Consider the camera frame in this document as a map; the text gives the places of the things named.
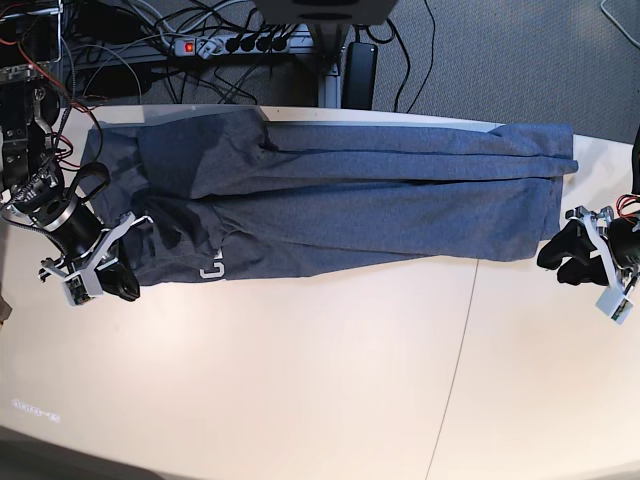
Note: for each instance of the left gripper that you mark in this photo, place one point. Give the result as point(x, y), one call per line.
point(579, 261)

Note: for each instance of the blue grey T-shirt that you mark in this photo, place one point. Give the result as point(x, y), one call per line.
point(234, 196)

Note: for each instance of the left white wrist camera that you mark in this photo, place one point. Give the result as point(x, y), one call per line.
point(615, 304)

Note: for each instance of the aluminium frame post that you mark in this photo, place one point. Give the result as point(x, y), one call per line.
point(328, 42)

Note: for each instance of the white power strip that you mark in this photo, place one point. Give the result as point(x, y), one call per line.
point(209, 47)

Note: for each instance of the black camera mount housing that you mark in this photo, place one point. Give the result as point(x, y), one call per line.
point(367, 12)

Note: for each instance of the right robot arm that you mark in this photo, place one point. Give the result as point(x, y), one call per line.
point(35, 107)

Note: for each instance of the black power adapter brick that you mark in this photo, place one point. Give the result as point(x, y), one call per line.
point(359, 76)

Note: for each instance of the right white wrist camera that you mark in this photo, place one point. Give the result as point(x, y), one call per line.
point(81, 287)

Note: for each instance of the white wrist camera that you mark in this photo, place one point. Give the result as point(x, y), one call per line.
point(615, 304)
point(81, 287)

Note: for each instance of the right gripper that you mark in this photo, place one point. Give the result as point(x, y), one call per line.
point(61, 213)

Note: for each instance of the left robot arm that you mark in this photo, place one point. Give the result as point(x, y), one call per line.
point(601, 247)

